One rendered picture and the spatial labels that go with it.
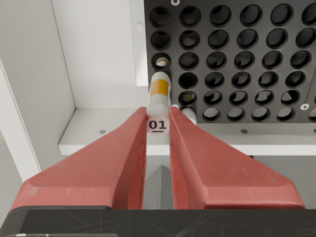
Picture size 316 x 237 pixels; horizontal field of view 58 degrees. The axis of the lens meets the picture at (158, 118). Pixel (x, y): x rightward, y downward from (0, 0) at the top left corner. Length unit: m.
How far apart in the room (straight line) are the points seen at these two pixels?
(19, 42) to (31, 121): 0.05
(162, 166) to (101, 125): 1.17
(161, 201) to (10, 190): 0.94
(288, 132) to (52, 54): 0.21
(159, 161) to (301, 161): 0.95
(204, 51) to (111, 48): 0.10
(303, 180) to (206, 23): 0.41
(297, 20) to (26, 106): 0.18
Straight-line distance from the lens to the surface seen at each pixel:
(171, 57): 0.19
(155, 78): 0.16
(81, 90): 0.29
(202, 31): 0.19
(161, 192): 1.31
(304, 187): 0.55
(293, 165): 0.59
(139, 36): 0.24
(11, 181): 1.81
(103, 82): 0.28
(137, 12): 0.24
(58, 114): 0.26
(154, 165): 1.44
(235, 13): 0.19
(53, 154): 0.25
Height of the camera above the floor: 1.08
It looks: 55 degrees down
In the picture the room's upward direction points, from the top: 176 degrees counter-clockwise
